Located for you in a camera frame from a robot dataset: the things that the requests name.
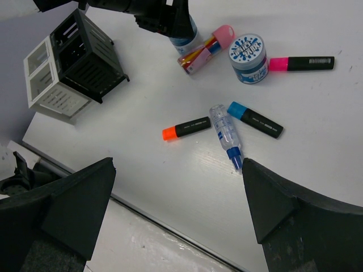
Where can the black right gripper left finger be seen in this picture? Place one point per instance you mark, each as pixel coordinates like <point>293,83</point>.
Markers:
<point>55,227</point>

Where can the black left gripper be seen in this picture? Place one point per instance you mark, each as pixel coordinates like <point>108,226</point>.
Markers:
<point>154,16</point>

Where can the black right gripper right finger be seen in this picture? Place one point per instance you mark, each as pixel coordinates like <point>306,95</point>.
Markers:
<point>299,229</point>

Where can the blue slime jar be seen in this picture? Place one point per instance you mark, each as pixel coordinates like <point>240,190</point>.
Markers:
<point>248,58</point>
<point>184,45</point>

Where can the pink capped crayon tube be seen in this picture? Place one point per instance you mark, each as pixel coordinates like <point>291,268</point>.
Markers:
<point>198,57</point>

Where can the orange highlighter marker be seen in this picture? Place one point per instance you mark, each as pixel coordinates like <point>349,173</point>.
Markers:
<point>186,128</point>

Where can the black slotted organizer box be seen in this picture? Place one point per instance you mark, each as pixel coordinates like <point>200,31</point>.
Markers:
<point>85,57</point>

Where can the blue highlighter marker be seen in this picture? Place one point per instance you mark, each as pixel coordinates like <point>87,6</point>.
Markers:
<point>255,120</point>

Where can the clear glue bottle blue cap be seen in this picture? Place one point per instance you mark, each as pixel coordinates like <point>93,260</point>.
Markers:
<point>227,135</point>

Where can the pink highlighter marker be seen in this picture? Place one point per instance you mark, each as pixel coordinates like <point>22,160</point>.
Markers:
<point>302,63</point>

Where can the white slotted organizer box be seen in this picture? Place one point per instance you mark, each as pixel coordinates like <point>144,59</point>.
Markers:
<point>46,94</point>

